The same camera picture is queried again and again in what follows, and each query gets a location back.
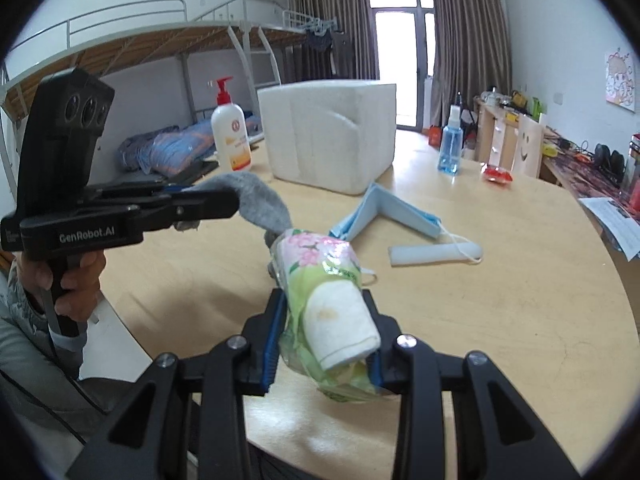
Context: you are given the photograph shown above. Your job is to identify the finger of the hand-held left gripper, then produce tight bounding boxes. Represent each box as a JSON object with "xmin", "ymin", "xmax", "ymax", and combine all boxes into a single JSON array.
[
  {"xmin": 85, "ymin": 182, "xmax": 173, "ymax": 200},
  {"xmin": 131, "ymin": 187, "xmax": 240, "ymax": 233}
]

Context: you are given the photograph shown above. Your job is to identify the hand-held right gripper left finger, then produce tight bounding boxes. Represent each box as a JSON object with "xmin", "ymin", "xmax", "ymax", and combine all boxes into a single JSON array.
[{"xmin": 65, "ymin": 287, "xmax": 291, "ymax": 480}]

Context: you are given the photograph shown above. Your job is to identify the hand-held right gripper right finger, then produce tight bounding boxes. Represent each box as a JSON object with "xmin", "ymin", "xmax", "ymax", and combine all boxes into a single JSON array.
[{"xmin": 361, "ymin": 289, "xmax": 583, "ymax": 480}]

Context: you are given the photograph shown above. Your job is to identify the grey sock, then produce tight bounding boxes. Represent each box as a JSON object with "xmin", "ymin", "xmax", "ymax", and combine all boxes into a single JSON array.
[{"xmin": 177, "ymin": 171, "xmax": 296, "ymax": 248}]

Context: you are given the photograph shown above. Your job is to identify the green floral tissue pack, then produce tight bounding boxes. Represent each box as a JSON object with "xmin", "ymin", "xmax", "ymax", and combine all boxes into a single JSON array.
[{"xmin": 267, "ymin": 228, "xmax": 383, "ymax": 403}]

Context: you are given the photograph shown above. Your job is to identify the white foam box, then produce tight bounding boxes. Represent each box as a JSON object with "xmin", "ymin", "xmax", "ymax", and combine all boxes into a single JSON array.
[{"xmin": 257, "ymin": 78, "xmax": 397, "ymax": 197}]

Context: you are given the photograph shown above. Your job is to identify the blue face mask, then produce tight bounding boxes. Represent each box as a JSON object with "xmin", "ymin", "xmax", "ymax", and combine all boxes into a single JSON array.
[{"xmin": 329, "ymin": 182, "xmax": 443, "ymax": 241}]

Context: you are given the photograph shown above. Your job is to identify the person's left forearm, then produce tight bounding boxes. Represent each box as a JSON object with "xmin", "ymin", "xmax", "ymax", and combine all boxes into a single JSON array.
[{"xmin": 0, "ymin": 265, "xmax": 88, "ymax": 386}]

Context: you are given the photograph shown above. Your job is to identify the person's left hand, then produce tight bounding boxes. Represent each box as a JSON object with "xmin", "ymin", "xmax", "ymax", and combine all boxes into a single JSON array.
[{"xmin": 22, "ymin": 250, "xmax": 107, "ymax": 322}]

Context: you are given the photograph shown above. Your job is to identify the blue orange checked quilt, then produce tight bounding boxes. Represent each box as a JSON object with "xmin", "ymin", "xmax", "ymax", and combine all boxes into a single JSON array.
[{"xmin": 117, "ymin": 120, "xmax": 261, "ymax": 176}]

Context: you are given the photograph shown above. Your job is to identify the white lotion pump bottle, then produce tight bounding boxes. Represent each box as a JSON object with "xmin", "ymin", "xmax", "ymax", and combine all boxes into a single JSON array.
[{"xmin": 210, "ymin": 76, "xmax": 253, "ymax": 172}]

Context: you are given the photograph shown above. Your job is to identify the metal bunk bed with ladder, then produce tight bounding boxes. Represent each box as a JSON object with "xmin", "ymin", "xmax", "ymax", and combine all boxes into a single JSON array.
[{"xmin": 0, "ymin": 0, "xmax": 281, "ymax": 196}]

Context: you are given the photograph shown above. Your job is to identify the white folded face mask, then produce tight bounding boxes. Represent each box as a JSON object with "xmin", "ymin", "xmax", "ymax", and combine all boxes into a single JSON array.
[{"xmin": 389, "ymin": 230, "xmax": 484, "ymax": 267}]

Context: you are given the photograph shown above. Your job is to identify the dark hanging clothes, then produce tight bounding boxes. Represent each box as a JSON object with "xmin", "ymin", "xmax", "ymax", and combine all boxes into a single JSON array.
[{"xmin": 305, "ymin": 30, "xmax": 333, "ymax": 53}]

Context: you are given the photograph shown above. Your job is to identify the person's torso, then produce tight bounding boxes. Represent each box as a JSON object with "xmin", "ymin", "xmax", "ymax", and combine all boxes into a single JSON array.
[{"xmin": 0, "ymin": 360, "xmax": 156, "ymax": 466}]

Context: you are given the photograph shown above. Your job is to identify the red snack packet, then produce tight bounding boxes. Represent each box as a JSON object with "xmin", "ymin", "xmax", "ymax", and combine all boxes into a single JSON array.
[{"xmin": 481, "ymin": 164, "xmax": 516, "ymax": 185}]

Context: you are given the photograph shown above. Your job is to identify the blue spray bottle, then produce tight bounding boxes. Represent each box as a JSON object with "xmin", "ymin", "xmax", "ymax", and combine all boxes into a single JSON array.
[{"xmin": 437, "ymin": 91, "xmax": 465, "ymax": 175}]

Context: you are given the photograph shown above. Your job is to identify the brown curtain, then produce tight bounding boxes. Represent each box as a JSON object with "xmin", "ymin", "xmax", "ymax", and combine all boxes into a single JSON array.
[
  {"xmin": 430, "ymin": 0, "xmax": 513, "ymax": 128},
  {"xmin": 287, "ymin": 0, "xmax": 376, "ymax": 83}
]

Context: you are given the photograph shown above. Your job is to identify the glass balcony door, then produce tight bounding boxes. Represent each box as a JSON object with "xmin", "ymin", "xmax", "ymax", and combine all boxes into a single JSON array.
[{"xmin": 367, "ymin": 0, "xmax": 436, "ymax": 131}]

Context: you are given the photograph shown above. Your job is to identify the light wood desk with drawers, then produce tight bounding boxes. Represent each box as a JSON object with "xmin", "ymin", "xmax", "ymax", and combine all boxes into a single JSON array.
[{"xmin": 472, "ymin": 97, "xmax": 521, "ymax": 166}]

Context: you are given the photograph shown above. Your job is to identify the wooden smiley face chair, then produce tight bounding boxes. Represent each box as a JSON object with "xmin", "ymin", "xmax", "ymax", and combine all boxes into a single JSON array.
[{"xmin": 512, "ymin": 112, "xmax": 546, "ymax": 178}]

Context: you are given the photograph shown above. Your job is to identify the desk with patterned cover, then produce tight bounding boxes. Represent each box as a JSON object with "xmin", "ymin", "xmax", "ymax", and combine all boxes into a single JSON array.
[{"xmin": 542, "ymin": 145, "xmax": 640, "ymax": 241}]

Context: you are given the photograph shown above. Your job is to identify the printed paper sheet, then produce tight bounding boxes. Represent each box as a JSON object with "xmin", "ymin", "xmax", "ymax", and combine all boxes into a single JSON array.
[{"xmin": 578, "ymin": 196, "xmax": 640, "ymax": 261}]

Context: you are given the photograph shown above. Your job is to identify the black headphones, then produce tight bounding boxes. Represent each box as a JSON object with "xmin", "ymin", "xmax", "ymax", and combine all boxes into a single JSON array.
[{"xmin": 594, "ymin": 143, "xmax": 626, "ymax": 173}]

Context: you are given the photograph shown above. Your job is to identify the group of toiletry bottles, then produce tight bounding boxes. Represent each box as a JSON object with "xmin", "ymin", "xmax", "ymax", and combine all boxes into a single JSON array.
[{"xmin": 620, "ymin": 132, "xmax": 640, "ymax": 196}]

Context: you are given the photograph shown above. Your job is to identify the pink cartoon wall picture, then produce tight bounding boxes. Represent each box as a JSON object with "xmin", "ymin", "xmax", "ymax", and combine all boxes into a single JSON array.
[{"xmin": 603, "ymin": 50, "xmax": 638, "ymax": 111}]

